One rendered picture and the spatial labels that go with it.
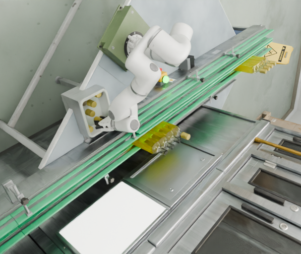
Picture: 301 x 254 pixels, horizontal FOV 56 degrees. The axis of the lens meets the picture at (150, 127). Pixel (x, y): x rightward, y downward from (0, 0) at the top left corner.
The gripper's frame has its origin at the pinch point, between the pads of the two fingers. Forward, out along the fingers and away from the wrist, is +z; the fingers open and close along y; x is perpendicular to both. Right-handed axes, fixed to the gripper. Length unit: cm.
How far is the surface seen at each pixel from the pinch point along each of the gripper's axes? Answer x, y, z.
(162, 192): -39.4, -0.3, -28.9
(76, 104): 14.0, -8.1, -0.4
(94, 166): -15.5, -17.1, -6.8
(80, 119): 5.7, -8.4, 2.8
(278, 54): -87, 348, 63
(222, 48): -5, 125, 3
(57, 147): -3.2, -23.4, 10.2
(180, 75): -4, 70, 1
